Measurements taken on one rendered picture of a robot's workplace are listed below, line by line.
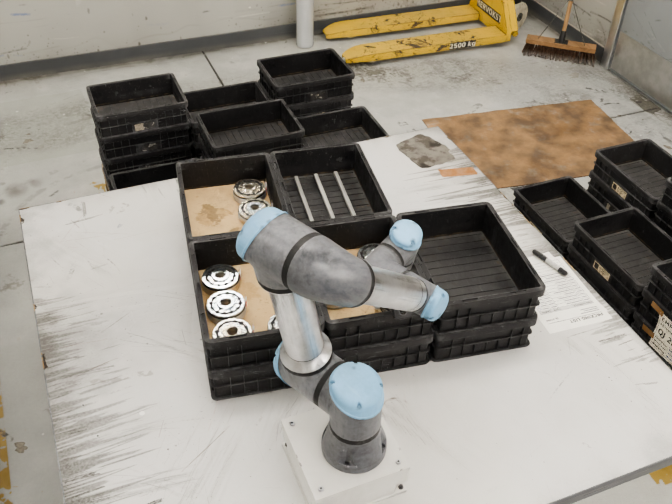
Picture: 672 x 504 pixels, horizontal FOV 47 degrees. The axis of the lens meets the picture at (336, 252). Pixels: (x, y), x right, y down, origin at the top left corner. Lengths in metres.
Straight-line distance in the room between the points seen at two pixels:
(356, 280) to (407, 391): 0.77
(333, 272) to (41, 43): 4.00
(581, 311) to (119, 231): 1.48
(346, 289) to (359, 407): 0.36
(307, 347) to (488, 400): 0.65
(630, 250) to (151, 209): 1.83
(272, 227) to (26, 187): 2.89
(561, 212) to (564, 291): 1.11
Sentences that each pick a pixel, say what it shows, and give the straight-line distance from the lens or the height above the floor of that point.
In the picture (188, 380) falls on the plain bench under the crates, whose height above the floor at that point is 0.70.
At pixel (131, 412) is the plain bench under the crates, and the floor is 0.70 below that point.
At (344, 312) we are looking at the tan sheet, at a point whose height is 0.83.
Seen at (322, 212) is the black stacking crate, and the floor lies 0.83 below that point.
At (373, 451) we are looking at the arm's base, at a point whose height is 0.85.
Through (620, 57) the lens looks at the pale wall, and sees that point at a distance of 5.38.
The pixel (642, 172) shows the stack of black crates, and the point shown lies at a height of 0.38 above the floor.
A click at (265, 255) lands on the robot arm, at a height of 1.40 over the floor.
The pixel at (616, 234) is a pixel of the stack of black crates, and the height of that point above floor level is 0.38.
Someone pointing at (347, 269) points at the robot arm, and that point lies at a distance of 1.35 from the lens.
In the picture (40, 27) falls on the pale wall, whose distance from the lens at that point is 5.12.
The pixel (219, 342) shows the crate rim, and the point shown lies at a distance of 1.88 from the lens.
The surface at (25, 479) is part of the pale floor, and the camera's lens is 2.91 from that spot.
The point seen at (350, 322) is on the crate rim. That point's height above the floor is 0.92.
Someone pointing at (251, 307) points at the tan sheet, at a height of 0.83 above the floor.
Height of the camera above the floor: 2.29
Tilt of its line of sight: 40 degrees down
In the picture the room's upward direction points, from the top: 2 degrees clockwise
